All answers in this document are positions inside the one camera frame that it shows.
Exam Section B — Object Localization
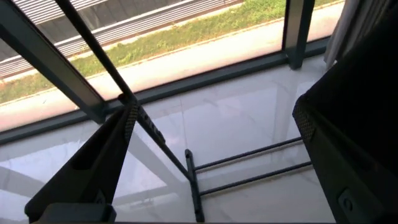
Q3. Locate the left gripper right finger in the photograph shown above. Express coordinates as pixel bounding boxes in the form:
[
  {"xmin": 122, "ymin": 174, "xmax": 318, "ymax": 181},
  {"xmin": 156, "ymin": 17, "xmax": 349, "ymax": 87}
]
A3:
[{"xmin": 292, "ymin": 95, "xmax": 398, "ymax": 224}]

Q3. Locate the grey curtain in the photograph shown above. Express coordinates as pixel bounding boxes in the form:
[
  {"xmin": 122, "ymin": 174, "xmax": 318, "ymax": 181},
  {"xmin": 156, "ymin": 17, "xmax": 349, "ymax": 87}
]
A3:
[{"xmin": 323, "ymin": 0, "xmax": 392, "ymax": 70}]

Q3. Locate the black clothes rack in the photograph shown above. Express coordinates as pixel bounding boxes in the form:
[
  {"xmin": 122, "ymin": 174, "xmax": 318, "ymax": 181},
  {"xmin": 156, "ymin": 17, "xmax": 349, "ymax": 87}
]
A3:
[{"xmin": 55, "ymin": 0, "xmax": 313, "ymax": 223}]

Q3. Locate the window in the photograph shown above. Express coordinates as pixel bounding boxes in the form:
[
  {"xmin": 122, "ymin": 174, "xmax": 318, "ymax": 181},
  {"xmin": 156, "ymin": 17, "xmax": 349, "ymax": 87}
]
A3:
[{"xmin": 0, "ymin": 0, "xmax": 346, "ymax": 146}]

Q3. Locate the black t-shirt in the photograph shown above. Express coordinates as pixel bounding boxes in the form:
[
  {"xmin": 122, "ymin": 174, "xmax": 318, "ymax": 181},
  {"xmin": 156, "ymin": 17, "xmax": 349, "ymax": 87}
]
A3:
[{"xmin": 303, "ymin": 6, "xmax": 398, "ymax": 184}]

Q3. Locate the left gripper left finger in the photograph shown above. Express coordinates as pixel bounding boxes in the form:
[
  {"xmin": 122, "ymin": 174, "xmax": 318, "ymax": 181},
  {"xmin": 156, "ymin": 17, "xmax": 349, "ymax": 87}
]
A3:
[{"xmin": 24, "ymin": 100, "xmax": 139, "ymax": 223}]

